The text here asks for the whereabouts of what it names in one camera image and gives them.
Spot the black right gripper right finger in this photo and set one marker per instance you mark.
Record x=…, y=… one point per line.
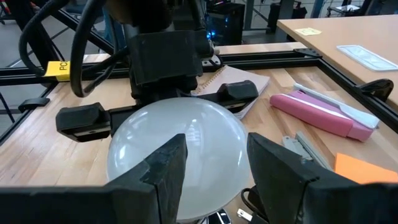
x=295, y=193

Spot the brown spiral notebook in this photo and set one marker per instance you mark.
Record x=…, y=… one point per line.
x=236, y=76

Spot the white rectangular desk plate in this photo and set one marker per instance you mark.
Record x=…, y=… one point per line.
x=367, y=57

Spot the orange sticky note pad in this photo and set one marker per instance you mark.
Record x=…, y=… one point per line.
x=360, y=169

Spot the white slim case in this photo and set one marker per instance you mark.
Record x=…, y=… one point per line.
x=351, y=110

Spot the grey stapler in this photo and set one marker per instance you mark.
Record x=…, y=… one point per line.
x=298, y=146

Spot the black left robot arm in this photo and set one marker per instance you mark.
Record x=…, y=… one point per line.
x=149, y=12

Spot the pink case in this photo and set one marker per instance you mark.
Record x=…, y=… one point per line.
x=317, y=116

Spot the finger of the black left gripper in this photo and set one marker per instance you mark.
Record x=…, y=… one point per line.
x=237, y=93
x=82, y=123

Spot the large white flood lightbulb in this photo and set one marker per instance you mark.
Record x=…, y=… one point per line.
x=202, y=155

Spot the yellow sticky note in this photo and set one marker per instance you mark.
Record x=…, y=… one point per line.
x=308, y=31

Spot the black frame clamp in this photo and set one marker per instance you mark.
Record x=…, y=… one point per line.
x=377, y=87
x=32, y=104

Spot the neighbouring wooden desk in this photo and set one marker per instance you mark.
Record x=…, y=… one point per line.
x=342, y=31

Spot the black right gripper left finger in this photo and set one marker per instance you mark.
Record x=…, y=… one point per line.
x=124, y=202

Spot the black computer tower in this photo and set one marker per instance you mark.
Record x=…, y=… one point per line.
x=227, y=25

